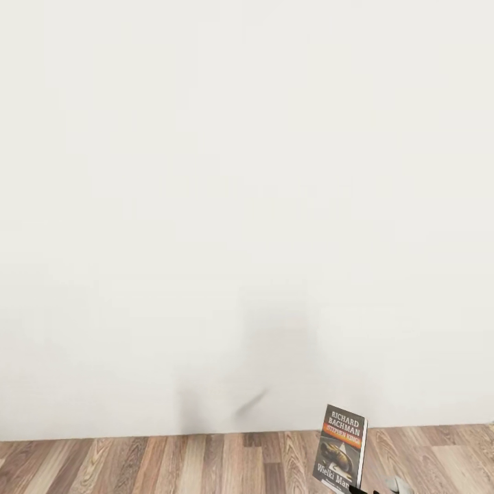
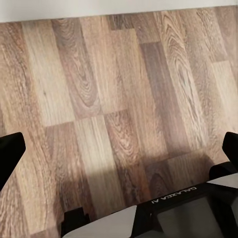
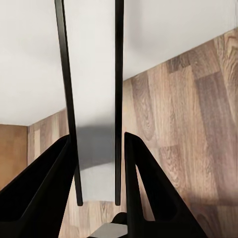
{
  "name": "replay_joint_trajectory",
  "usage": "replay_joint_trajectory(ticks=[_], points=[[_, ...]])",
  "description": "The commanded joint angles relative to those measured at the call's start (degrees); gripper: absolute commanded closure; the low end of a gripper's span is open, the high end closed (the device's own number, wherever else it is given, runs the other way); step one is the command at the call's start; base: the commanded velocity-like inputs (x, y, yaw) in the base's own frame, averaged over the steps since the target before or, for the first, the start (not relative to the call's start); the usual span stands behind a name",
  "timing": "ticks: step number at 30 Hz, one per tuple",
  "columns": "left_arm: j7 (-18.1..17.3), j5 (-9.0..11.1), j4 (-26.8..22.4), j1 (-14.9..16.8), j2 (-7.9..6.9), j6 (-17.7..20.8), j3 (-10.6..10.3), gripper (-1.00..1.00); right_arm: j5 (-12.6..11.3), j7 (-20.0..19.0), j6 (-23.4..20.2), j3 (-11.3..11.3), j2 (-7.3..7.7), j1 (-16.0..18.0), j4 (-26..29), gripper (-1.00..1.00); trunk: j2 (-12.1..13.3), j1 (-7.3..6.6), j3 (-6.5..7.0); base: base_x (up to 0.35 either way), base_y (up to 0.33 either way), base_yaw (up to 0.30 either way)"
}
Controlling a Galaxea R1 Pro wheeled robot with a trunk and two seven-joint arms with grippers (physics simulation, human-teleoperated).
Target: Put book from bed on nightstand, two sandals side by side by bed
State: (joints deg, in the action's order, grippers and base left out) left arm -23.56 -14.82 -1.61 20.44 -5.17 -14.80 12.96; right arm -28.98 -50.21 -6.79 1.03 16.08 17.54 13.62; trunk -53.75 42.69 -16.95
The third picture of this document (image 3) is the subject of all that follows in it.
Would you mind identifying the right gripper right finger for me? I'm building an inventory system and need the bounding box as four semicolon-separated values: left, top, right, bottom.
124;132;208;238

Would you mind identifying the hardback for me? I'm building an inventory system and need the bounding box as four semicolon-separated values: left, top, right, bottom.
55;0;124;206

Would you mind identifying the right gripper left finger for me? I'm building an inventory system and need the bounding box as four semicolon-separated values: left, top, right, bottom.
0;134;74;238

